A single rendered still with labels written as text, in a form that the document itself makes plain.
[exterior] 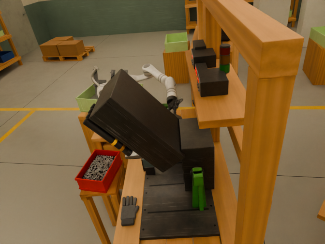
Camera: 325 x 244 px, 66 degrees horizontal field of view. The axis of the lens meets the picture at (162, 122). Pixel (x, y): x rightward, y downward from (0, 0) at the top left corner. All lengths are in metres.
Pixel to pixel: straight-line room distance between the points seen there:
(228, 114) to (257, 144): 0.34
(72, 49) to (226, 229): 6.39
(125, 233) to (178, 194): 0.38
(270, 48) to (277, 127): 0.23
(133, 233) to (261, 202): 0.77
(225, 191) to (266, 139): 0.92
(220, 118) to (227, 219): 0.66
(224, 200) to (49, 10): 9.30
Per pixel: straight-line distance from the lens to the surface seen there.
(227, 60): 1.27
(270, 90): 0.68
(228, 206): 1.57
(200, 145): 1.39
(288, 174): 3.09
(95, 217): 2.09
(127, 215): 1.53
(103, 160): 1.97
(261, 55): 0.63
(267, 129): 0.74
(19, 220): 3.18
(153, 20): 8.80
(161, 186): 1.65
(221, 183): 1.68
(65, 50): 7.37
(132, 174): 1.77
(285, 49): 0.64
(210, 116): 1.07
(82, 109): 2.86
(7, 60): 7.89
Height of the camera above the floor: 2.13
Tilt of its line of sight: 34 degrees down
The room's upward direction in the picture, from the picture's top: 8 degrees counter-clockwise
